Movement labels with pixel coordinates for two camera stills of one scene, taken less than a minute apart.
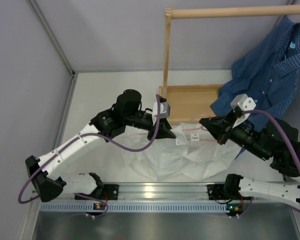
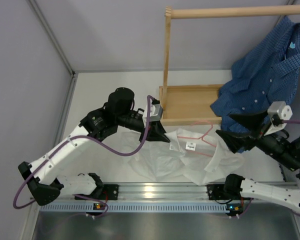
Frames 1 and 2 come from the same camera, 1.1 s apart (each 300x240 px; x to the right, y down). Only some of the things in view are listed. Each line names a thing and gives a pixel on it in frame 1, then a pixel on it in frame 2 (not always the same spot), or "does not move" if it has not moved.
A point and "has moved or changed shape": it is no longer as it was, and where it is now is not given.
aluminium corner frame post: x=73 y=77 does not move
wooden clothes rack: x=190 y=103 does not move
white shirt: x=194 y=154 has moved or changed shape
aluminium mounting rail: x=163 y=191 does not move
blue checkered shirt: x=261 y=82 does not move
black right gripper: x=219 y=126 -> x=236 y=141
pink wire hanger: x=199 y=128 -> x=200 y=153
